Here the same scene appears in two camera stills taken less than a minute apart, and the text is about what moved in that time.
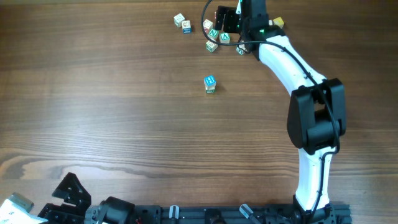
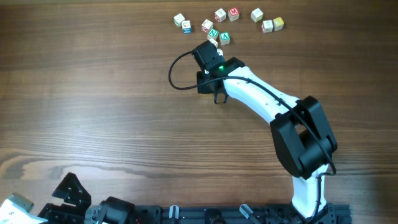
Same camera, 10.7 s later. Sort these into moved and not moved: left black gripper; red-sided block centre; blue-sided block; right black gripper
Moved: right black gripper
Not moved: red-sided block centre; blue-sided block; left black gripper
